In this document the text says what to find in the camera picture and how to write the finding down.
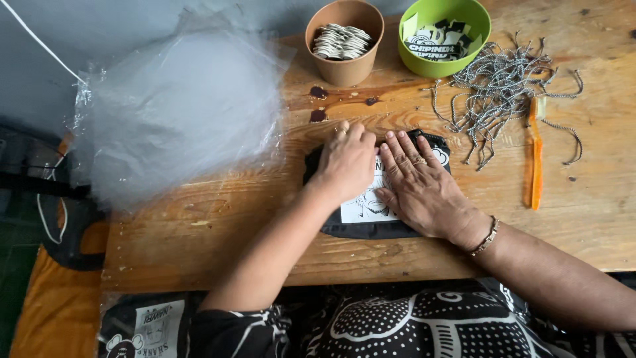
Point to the person's left hand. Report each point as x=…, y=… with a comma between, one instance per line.
x=345, y=161

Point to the person's left fingers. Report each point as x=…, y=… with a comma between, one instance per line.
x=355, y=132

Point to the stack of clear plastic bags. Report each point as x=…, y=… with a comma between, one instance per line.
x=184, y=109

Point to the brown paper cup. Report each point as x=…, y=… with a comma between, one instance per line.
x=345, y=54

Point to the pile of black-white stickers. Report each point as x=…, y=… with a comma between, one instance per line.
x=437, y=41

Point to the orange toothbrush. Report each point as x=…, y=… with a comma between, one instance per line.
x=535, y=154

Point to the black-white patterned garment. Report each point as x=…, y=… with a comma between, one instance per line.
x=397, y=323

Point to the orange cloth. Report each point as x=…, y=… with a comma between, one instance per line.
x=59, y=293

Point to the black pouch with printed panel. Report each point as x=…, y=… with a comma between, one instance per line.
x=367, y=209

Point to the green plastic bowl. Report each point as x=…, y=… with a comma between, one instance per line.
x=439, y=54

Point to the bagged black pouch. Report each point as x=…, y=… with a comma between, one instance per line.
x=144, y=325

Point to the pile of round white tags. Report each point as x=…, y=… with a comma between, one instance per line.
x=342, y=41

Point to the person's right hand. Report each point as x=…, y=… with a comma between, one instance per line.
x=422, y=194

